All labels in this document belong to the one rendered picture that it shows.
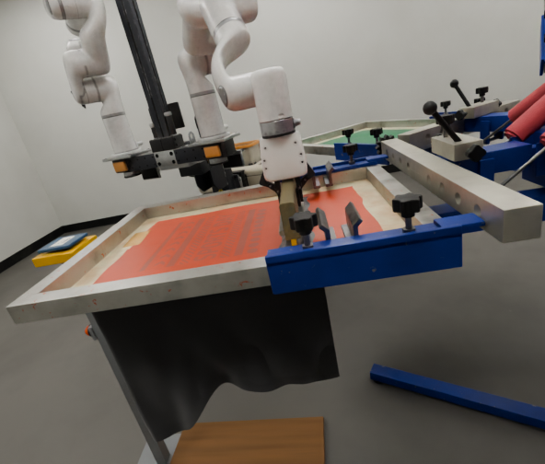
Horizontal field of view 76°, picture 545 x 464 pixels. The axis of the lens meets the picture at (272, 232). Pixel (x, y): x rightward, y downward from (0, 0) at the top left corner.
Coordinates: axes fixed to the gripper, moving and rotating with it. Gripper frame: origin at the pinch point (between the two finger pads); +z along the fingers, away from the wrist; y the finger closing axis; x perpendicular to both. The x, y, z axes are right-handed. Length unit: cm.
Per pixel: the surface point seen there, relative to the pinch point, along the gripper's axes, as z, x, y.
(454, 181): -3.6, 19.1, -29.5
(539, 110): -9, -4, -57
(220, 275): 2.1, 29.6, 12.2
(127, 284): 1.7, 28.1, 29.4
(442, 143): -6.6, 0.8, -34.6
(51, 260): 7, -5, 70
